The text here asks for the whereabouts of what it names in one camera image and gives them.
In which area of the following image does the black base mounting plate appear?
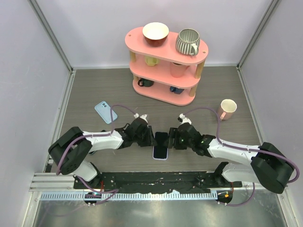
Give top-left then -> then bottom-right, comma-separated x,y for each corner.
88,171 -> 242,194

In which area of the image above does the dark blue mug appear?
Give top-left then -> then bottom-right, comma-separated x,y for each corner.
169,87 -> 184,95

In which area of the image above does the black mug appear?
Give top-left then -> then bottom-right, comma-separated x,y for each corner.
137,78 -> 154,87

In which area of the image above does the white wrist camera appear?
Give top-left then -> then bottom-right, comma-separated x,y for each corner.
178,113 -> 192,125
133,113 -> 148,125

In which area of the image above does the pink three-tier shelf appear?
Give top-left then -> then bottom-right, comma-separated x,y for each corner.
125,27 -> 208,106

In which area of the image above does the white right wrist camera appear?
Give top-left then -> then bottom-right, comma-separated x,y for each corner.
178,113 -> 192,125

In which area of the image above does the lilac phone case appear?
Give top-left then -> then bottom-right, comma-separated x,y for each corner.
152,146 -> 169,160

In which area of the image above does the white cable duct rail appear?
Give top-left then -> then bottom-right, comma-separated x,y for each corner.
40,190 -> 217,201

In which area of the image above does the yellow mug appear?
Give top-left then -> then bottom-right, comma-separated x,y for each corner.
144,56 -> 160,67

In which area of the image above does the red and cream bowl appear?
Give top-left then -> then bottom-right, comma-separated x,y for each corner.
142,22 -> 169,47

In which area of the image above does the pink mug on shelf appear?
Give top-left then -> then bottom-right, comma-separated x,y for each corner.
170,62 -> 189,78

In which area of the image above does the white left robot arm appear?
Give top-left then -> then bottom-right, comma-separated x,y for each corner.
48,115 -> 157,189

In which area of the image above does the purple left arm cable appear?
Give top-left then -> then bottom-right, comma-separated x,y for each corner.
56,105 -> 140,206

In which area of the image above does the pink mug on table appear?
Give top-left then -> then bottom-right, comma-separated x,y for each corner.
217,99 -> 237,121

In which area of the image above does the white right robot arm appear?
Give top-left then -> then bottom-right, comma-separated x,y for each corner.
164,122 -> 296,194

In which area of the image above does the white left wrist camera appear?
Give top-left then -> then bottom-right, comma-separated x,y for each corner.
133,113 -> 148,125

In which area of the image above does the light blue phone case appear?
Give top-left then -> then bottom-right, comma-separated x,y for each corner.
94,101 -> 118,124

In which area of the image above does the grey striped mug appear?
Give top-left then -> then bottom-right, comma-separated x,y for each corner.
175,28 -> 200,56

